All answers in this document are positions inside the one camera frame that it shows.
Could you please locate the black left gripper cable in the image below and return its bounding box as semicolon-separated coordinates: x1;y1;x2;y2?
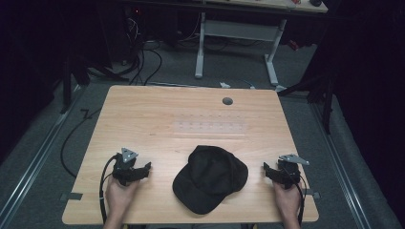
98;155;119;224

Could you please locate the person's right hand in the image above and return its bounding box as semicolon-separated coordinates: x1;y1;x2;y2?
272;179;304;221

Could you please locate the black tripod stand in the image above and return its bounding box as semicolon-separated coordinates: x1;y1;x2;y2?
276;74;336;135

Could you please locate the person's left hand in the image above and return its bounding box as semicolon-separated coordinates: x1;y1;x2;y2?
104;176;141;221

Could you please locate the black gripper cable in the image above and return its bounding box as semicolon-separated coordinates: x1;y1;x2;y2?
98;155;119;224
282;166;309;226

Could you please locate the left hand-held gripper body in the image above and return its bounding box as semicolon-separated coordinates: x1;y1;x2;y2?
111;147;143;187

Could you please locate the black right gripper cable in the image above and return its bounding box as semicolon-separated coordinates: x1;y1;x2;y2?
282;166;309;226

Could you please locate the white metal desk frame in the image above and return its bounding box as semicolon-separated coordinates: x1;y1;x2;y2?
194;11;288;88

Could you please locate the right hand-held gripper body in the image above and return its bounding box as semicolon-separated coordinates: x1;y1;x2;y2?
276;154;310;191

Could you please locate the bundle of black cables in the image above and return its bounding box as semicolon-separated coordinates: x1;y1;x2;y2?
122;13;164;87

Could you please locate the grey tape piece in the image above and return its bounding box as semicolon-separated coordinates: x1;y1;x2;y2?
305;189;322;200
59;192;84;202

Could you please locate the black baseball cap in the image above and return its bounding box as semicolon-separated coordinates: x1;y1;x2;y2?
172;144;249;216

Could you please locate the black floor cable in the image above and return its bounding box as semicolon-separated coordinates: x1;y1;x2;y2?
59;108;103;179

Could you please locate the metal floor rail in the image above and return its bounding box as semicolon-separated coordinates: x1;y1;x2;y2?
0;85;84;224
309;102;373;229

